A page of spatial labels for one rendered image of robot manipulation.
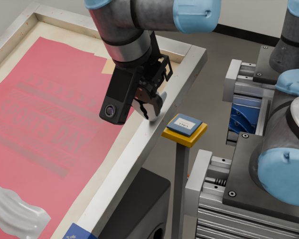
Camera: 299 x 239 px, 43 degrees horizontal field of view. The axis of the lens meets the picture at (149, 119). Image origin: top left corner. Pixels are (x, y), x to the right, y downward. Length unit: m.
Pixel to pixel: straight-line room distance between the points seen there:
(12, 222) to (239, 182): 0.47
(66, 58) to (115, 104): 0.43
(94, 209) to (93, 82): 0.35
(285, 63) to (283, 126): 0.62
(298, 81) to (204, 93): 2.73
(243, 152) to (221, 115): 2.28
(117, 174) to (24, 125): 0.31
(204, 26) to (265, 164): 0.21
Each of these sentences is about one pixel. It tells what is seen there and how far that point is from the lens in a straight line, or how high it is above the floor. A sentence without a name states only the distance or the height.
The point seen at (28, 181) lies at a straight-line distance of 0.89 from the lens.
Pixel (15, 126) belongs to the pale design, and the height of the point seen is 1.25.
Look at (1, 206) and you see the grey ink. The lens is 0.89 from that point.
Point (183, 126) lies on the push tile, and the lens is 1.39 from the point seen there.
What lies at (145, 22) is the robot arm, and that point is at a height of 1.61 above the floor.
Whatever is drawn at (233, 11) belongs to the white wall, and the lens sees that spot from 4.44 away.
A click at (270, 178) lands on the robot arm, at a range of 0.58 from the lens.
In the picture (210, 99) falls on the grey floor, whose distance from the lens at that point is 3.32.
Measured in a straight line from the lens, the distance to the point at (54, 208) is 0.83.
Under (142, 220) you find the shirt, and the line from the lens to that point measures 1.12.
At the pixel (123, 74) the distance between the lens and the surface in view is 0.66.
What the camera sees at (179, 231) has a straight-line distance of 1.83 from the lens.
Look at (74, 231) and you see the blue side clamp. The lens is 0.74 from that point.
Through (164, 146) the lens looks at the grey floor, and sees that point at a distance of 2.78.
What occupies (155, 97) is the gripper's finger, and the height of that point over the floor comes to 1.44.
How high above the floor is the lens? 1.82
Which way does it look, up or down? 37 degrees down
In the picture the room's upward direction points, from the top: straight up
